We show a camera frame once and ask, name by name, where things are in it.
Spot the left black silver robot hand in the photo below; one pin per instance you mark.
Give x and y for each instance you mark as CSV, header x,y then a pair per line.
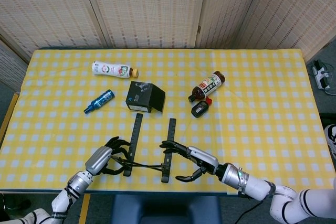
x,y
98,159

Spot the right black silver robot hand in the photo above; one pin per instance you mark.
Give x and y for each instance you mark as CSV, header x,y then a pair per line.
x,y
203,159

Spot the black folding stand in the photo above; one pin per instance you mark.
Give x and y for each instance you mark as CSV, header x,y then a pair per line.
x,y
134,134

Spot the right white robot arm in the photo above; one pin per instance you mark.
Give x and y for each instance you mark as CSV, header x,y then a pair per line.
x,y
257,186

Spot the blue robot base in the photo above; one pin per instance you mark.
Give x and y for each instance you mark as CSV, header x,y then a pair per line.
x,y
165,209

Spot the small black red device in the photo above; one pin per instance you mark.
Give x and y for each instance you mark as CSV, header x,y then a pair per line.
x,y
199,109

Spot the blue spray bottle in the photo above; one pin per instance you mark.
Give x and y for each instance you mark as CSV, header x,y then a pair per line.
x,y
101,100

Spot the yellow white checkered tablecloth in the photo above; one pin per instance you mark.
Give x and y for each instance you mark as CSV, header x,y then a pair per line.
x,y
262,129

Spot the dark tea bottle printed label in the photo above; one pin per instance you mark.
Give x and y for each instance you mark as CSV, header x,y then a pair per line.
x,y
207,86

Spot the black cardboard product box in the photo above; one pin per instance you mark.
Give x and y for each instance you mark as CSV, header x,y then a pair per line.
x,y
140,96

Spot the white drink bottle yellow cap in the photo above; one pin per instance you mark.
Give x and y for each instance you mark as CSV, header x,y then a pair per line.
x,y
110,69

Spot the white black sneaker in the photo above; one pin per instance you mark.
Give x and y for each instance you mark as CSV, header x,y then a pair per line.
x,y
332,140

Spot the brass screen hinge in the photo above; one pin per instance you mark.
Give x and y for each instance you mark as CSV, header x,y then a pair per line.
x,y
199,29

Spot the white power strip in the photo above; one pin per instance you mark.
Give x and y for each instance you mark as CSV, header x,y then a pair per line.
x,y
320,75

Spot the woven folding screen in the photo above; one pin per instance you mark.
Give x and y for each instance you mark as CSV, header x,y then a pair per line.
x,y
144,6

